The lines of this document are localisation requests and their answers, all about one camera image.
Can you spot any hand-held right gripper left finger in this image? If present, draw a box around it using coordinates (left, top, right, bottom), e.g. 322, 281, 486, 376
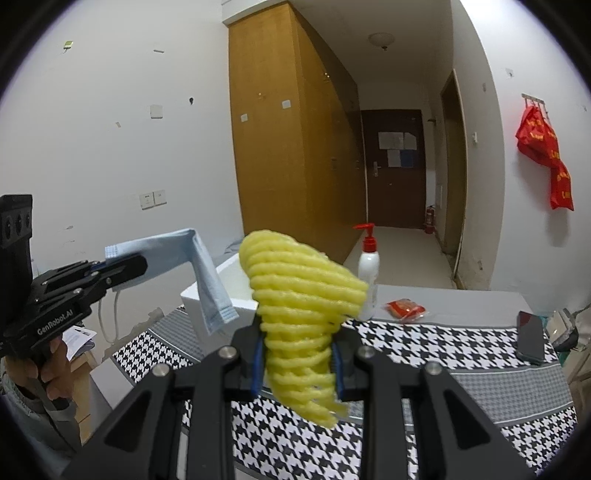
60, 318, 267, 480

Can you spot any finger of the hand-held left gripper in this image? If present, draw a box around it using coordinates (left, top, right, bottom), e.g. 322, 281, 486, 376
68, 260, 109, 278
98, 255, 149, 291

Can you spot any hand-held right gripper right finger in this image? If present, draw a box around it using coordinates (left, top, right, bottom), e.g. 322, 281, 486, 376
331, 330, 539, 480

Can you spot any white foam box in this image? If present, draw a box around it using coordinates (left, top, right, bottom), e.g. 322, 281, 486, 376
180, 256, 260, 359

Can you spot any yellow foam net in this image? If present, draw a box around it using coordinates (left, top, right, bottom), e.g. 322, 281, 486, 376
239, 230, 370, 431

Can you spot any blue face mask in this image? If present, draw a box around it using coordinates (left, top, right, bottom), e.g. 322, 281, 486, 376
102, 228, 240, 345

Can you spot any person's left forearm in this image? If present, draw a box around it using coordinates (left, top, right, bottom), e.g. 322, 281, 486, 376
0, 369, 82, 463

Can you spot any person's left hand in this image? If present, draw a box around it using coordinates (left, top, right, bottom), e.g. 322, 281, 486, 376
7, 338, 73, 412

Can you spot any white paper booklet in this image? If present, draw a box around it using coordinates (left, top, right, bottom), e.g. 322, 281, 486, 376
62, 326, 98, 359

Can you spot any red snack packet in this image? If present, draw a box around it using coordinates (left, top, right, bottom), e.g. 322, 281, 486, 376
385, 298, 428, 323

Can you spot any white pump bottle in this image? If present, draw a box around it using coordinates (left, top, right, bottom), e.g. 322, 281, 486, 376
353, 223, 381, 322

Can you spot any brown door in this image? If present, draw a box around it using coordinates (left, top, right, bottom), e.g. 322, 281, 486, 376
360, 109, 427, 230

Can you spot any black phone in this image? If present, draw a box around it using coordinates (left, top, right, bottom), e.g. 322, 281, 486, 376
516, 310, 547, 366

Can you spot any wooden wardrobe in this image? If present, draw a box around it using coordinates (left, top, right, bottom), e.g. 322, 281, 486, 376
228, 2, 366, 265

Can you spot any wooden side door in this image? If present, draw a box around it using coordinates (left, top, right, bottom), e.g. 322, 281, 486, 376
438, 69, 468, 257

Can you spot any red hanging cloth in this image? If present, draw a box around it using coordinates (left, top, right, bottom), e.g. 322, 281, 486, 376
516, 104, 575, 212

